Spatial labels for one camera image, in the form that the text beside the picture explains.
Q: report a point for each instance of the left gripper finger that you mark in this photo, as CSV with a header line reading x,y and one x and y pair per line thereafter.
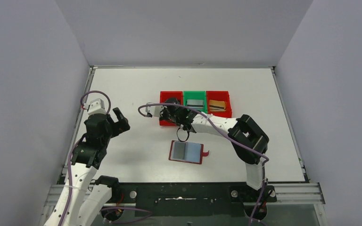
x,y
119,127
119,115

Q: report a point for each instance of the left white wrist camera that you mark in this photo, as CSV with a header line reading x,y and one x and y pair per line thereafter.
x,y
95,107

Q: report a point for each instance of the gold VIP card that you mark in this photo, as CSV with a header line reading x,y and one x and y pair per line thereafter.
x,y
217,104

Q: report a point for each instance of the gold credit card in bin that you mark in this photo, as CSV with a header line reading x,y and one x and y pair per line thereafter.
x,y
216,108

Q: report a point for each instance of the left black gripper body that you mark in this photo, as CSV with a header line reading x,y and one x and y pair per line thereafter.
x,y
112,125

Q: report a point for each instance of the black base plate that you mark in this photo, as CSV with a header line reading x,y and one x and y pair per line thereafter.
x,y
236,199

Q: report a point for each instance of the silver credit card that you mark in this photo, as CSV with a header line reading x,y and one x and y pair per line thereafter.
x,y
195,103

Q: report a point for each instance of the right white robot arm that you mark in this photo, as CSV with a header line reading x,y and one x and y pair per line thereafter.
x,y
249,141

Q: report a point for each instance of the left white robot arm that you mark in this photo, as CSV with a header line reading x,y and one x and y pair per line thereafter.
x,y
83,196

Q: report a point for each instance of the red leather card holder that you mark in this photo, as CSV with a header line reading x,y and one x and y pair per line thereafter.
x,y
187,152

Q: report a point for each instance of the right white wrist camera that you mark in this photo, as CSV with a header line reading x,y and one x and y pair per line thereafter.
x,y
153,110

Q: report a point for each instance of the red bin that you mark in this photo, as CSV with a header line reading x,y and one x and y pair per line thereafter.
x,y
220,96
164,95

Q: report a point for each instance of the right red bin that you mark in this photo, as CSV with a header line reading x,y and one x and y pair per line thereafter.
x,y
220,96

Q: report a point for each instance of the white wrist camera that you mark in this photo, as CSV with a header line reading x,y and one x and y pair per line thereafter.
x,y
153,110
95,107

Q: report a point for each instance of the green middle bin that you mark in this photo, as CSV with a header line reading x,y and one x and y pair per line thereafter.
x,y
196,95

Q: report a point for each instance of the left red bin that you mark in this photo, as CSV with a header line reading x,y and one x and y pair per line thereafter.
x,y
164,95

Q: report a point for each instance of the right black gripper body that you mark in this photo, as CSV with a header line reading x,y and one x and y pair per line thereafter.
x,y
165,115

